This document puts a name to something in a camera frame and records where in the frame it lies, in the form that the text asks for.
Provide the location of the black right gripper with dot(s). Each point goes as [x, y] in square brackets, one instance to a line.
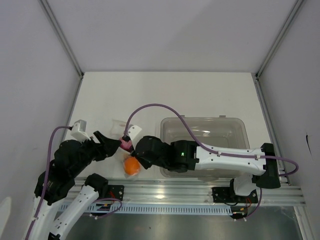
[145, 165]

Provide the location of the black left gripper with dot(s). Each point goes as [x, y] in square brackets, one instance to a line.
[110, 145]

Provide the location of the purple donut toy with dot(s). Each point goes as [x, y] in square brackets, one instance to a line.
[126, 144]

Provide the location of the orange fruit toy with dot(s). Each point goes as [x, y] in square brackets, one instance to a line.
[131, 166]

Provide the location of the clear zip top bag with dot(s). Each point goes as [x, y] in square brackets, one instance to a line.
[117, 132]

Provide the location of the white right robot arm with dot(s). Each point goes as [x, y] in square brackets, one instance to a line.
[258, 170]

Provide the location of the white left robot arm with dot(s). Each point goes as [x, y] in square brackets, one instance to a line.
[54, 184]

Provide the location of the clear plastic food container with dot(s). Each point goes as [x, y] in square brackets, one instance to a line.
[224, 132]

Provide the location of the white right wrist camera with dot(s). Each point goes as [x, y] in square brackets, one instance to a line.
[134, 133]

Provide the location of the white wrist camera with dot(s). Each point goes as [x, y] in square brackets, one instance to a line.
[134, 133]
[78, 131]

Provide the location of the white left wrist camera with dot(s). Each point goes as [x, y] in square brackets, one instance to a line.
[78, 131]

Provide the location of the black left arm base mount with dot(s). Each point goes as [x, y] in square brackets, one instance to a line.
[114, 191]

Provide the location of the white slotted cable duct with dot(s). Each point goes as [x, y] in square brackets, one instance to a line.
[166, 209]

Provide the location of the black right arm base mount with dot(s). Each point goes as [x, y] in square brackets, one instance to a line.
[225, 195]

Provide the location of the left aluminium frame post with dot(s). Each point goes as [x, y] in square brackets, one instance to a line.
[53, 21]

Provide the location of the aluminium frame post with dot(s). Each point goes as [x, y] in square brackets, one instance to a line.
[283, 31]
[53, 21]

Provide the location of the right aluminium frame post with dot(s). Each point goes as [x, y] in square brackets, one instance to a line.
[283, 31]

